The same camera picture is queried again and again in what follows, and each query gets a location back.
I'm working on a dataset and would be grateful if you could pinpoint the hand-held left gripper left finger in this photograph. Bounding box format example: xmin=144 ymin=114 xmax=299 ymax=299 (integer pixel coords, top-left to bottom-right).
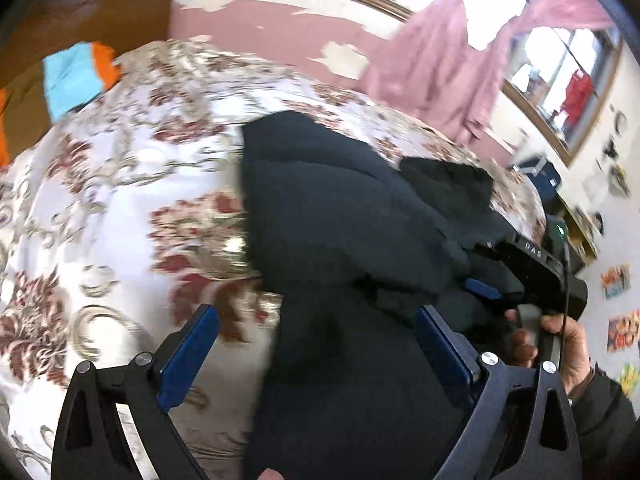
xmin=51 ymin=304 xmax=221 ymax=480

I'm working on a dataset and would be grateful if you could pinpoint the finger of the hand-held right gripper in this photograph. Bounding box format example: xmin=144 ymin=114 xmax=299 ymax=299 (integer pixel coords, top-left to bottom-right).
xmin=464 ymin=278 xmax=508 ymax=302

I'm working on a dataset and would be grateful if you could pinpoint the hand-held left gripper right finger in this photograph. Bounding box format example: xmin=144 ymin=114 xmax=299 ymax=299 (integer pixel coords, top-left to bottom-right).
xmin=414 ymin=304 xmax=583 ymax=480

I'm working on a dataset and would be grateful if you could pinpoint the black padded jacket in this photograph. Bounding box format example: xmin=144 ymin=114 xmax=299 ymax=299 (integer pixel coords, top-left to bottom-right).
xmin=240 ymin=110 xmax=526 ymax=480

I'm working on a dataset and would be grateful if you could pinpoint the person's right forearm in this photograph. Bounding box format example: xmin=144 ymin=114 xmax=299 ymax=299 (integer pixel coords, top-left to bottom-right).
xmin=567 ymin=364 xmax=640 ymax=480

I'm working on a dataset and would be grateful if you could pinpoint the person's right hand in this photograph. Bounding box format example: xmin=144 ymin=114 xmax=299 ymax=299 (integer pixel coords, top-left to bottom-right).
xmin=504 ymin=307 xmax=595 ymax=402

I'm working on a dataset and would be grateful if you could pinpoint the wooden shelf desk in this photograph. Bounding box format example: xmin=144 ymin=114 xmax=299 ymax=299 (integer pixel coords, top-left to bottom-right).
xmin=549 ymin=194 xmax=603 ymax=267

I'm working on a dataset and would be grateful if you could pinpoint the blue bag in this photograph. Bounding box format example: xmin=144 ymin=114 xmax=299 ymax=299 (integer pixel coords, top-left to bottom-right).
xmin=515 ymin=156 xmax=562 ymax=202

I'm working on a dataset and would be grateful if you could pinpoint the floral bedspread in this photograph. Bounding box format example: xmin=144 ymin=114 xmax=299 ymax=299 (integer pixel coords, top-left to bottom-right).
xmin=0 ymin=35 xmax=548 ymax=480

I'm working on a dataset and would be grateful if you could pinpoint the red hanging garment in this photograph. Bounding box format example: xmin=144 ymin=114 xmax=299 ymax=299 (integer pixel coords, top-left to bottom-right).
xmin=560 ymin=70 xmax=594 ymax=124

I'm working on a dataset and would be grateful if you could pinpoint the orange brown blue striped pillow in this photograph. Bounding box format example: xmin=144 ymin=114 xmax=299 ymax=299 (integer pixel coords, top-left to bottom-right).
xmin=0 ymin=41 xmax=123 ymax=168

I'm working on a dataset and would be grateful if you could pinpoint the wooden headboard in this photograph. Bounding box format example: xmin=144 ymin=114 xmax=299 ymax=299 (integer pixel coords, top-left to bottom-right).
xmin=0 ymin=0 xmax=178 ymax=171

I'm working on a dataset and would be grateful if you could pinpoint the colourful wall picture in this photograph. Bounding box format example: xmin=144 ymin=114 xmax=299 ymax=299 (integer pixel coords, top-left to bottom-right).
xmin=607 ymin=309 xmax=640 ymax=354
xmin=600 ymin=264 xmax=633 ymax=302
xmin=620 ymin=364 xmax=640 ymax=397

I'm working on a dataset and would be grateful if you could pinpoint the small wall shelf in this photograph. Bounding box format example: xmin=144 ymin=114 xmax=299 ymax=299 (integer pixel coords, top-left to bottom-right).
xmin=607 ymin=164 xmax=632 ymax=197

